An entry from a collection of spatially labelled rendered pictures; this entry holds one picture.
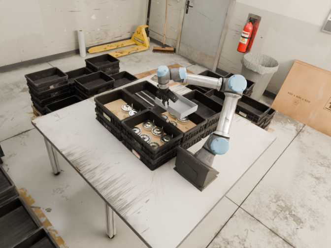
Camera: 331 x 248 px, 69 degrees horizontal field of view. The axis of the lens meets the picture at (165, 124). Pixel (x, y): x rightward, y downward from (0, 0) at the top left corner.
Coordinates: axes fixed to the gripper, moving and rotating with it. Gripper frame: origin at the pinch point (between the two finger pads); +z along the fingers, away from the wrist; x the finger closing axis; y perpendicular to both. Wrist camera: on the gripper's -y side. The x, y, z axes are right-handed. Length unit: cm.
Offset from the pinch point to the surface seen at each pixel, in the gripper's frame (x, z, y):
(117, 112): 17, 21, 44
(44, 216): 115, 79, 54
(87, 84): -14, 65, 149
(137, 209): 67, 20, -29
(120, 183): 62, 22, -6
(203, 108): -45, 39, -4
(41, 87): 32, 46, 167
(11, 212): 125, 37, 49
